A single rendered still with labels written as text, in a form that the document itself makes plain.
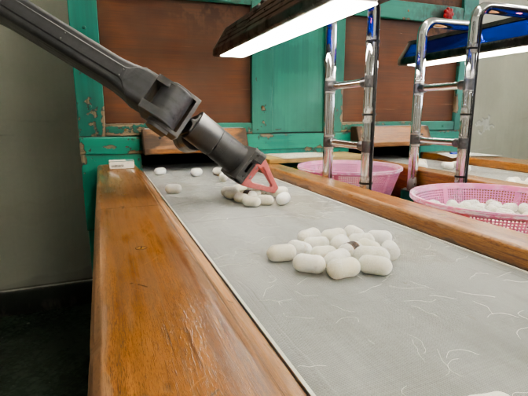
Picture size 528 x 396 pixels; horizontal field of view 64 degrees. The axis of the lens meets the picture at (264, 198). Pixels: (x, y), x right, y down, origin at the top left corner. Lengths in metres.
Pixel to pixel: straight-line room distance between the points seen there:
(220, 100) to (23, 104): 1.05
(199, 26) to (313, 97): 0.41
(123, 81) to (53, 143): 1.37
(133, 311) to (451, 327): 0.24
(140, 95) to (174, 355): 0.53
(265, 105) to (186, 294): 1.03
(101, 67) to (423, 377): 0.64
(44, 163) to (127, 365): 1.87
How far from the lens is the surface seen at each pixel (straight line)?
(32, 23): 0.81
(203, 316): 0.30
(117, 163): 1.12
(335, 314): 0.36
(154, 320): 0.30
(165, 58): 1.27
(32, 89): 2.09
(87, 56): 0.76
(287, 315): 0.36
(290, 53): 1.37
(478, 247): 0.55
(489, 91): 3.21
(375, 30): 0.83
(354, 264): 0.43
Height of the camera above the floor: 0.90
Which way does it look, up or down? 11 degrees down
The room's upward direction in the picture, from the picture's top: straight up
